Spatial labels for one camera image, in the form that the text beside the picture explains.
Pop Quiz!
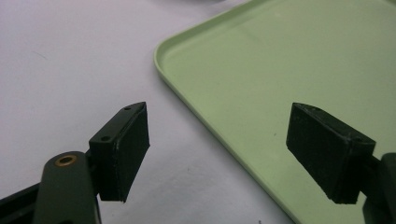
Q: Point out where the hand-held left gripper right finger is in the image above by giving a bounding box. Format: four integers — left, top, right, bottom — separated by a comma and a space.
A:
286, 102, 396, 224

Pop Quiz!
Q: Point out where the light green plastic tray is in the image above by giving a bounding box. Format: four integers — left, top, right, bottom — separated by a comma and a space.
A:
153, 0, 396, 224

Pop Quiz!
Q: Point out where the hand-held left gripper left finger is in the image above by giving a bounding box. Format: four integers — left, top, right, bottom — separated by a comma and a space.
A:
32, 101, 151, 224

